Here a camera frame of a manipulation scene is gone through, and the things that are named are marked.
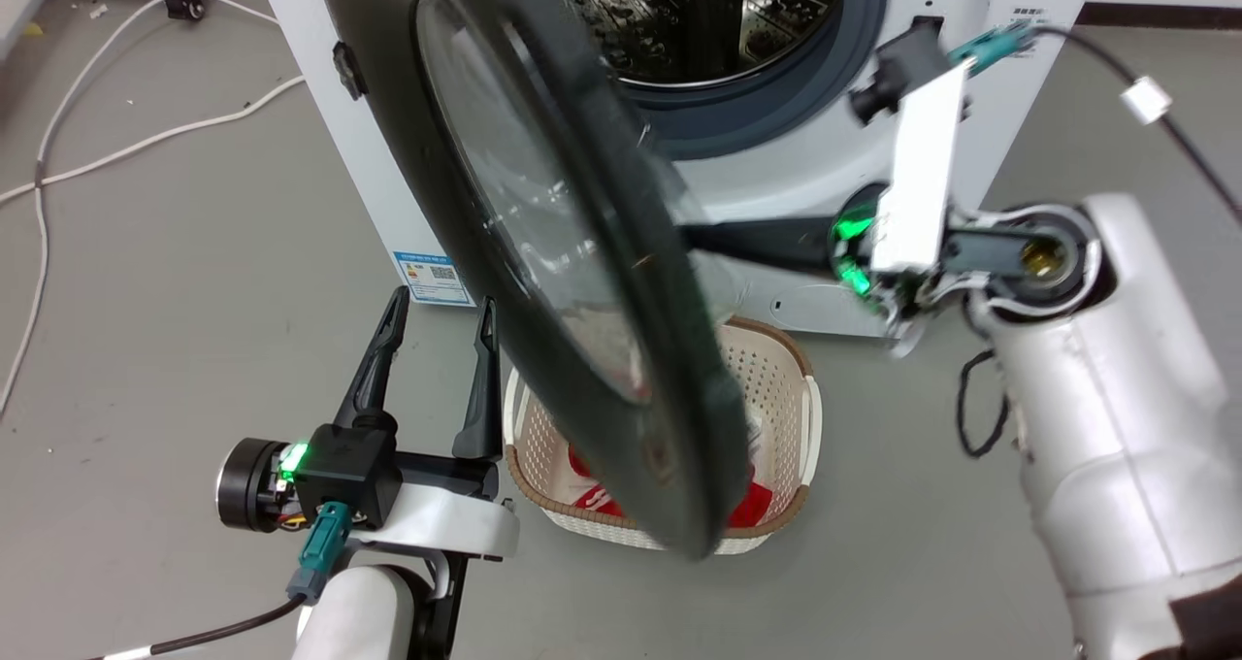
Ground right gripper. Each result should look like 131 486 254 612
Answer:
679 186 971 355

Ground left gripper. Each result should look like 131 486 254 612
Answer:
215 286 503 535

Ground dark round washing machine door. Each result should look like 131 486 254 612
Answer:
315 0 750 561

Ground white front-load washing machine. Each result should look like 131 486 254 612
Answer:
250 0 1102 339

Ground grey rubber door gasket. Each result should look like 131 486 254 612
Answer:
621 0 889 161

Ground steel washing machine drum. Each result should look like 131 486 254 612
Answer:
548 0 845 86

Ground blue energy label sticker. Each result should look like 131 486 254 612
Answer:
393 250 474 307

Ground beige plastic laundry basket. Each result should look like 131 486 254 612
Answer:
502 315 824 556

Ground red cloth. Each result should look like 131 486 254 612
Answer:
568 445 774 531

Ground white left camera bracket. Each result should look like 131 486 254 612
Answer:
351 483 520 561

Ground white camera bracket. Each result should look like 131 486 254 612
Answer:
351 483 520 561
870 58 971 278

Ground white right camera bracket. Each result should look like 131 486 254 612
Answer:
870 58 971 278

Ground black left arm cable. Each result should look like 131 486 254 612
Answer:
87 503 352 660

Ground thin black looped cable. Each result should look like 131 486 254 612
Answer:
957 349 1012 459

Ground thick white floor cable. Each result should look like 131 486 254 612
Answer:
0 76 307 205

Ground black cable with white tag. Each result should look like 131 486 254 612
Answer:
949 21 1242 219

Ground thin white floor cable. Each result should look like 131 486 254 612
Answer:
0 0 282 413

